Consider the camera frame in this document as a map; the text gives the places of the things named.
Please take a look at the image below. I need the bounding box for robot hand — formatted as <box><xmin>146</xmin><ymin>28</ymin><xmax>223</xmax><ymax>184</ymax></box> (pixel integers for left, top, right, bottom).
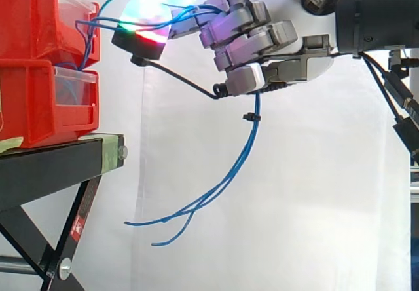
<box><xmin>111</xmin><ymin>0</ymin><xmax>343</xmax><ymax>96</ymax></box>

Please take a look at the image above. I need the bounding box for blue cable bundle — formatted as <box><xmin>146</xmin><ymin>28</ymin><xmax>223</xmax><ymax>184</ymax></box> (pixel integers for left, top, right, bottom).
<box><xmin>56</xmin><ymin>0</ymin><xmax>263</xmax><ymax>247</ymax></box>

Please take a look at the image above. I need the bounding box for red bin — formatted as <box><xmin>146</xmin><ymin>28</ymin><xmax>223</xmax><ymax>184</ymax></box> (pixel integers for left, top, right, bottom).
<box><xmin>0</xmin><ymin>58</ymin><xmax>100</xmax><ymax>149</ymax></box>
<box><xmin>0</xmin><ymin>0</ymin><xmax>101</xmax><ymax>66</ymax></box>

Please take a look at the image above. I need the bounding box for black stand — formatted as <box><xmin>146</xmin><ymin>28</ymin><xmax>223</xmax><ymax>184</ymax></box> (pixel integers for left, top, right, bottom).
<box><xmin>0</xmin><ymin>132</ymin><xmax>127</xmax><ymax>291</ymax></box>

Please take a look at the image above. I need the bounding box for thin black cable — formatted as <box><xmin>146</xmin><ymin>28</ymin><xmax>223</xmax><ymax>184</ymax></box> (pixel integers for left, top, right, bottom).
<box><xmin>130</xmin><ymin>54</ymin><xmax>230</xmax><ymax>101</ymax></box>
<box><xmin>359</xmin><ymin>52</ymin><xmax>410</xmax><ymax>131</ymax></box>

